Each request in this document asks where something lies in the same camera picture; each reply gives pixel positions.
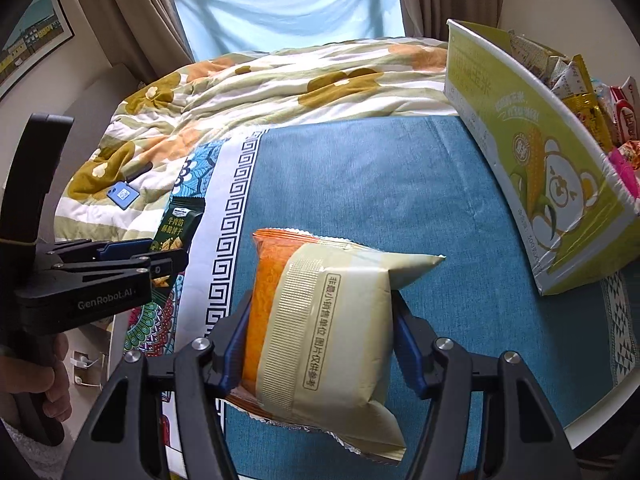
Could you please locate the green yellow cardboard box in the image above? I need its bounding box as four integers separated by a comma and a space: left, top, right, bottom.
442, 19, 640, 296

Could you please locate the blue printed bedspread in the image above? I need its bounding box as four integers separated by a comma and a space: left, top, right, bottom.
122, 115, 640, 480

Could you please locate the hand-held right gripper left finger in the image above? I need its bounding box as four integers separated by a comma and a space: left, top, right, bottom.
62, 290, 253, 480

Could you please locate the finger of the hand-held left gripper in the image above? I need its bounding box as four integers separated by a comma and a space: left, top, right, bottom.
50, 239, 153, 263
131, 251, 190, 283

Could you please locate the light blue window blind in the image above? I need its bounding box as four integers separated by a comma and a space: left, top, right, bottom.
170, 0, 406, 63

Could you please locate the beige bed headboard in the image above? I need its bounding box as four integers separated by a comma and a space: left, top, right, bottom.
60, 62, 146, 146

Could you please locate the floral blanket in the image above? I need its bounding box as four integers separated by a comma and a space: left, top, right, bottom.
52, 37, 451, 243

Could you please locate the heap of assorted snack packets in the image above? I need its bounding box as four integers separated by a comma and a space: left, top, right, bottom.
507, 30, 640, 211

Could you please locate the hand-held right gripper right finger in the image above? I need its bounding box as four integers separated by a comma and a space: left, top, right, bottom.
392, 290, 576, 480

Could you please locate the orange beige snack packet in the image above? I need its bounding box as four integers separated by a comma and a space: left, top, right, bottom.
225, 227, 447, 463

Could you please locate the framed wall poster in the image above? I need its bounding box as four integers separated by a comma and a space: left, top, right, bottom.
0, 0, 76, 101

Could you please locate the small blue card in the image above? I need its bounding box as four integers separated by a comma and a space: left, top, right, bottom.
106, 184, 138, 208

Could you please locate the dark green biscuit packet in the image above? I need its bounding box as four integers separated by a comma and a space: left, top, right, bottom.
150, 195, 207, 291

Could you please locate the small black object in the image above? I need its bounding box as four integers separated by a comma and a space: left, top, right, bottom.
122, 161, 153, 183

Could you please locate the person's left hand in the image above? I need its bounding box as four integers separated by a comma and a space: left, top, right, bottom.
40, 332, 73, 423

